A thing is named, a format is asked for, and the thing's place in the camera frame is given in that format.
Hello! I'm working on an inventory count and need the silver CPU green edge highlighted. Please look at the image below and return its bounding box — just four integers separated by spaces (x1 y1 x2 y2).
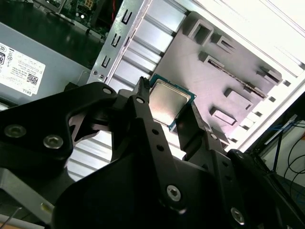
149 73 197 131

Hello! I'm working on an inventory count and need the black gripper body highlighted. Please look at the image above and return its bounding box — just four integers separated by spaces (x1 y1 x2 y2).
51 152 239 229

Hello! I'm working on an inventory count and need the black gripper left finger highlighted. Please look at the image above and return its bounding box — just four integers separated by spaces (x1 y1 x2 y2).
0 76 188 215

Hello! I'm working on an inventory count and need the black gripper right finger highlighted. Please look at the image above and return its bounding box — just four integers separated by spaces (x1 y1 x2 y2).
176 104 294 229

